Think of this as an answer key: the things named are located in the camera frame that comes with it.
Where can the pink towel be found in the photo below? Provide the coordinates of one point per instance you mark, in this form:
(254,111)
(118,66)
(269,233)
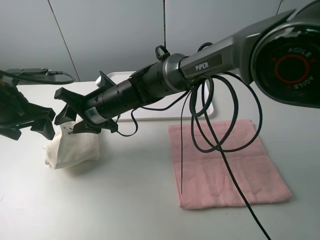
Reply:
(203,180)

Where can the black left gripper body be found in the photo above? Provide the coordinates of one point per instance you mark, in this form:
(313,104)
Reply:
(11,121)

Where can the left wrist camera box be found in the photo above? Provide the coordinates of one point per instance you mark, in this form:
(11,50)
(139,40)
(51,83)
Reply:
(34,73)

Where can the cream white towel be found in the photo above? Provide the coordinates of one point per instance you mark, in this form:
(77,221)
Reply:
(75,154)

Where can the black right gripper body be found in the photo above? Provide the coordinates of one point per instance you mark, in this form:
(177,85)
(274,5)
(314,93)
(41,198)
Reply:
(77,103)

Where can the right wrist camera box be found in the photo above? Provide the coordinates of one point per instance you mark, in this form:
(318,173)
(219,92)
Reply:
(104,82)

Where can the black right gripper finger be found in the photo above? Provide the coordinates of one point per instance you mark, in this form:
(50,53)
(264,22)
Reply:
(82,127)
(66,115)

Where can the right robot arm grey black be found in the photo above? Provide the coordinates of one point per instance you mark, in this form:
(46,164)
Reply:
(281,54)

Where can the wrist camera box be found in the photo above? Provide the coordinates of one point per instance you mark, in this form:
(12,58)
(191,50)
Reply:
(34,73)
(104,82)

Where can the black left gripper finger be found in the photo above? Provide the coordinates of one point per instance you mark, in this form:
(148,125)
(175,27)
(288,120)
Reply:
(43,127)

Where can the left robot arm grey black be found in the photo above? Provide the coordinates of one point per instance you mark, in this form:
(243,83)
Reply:
(11,96)

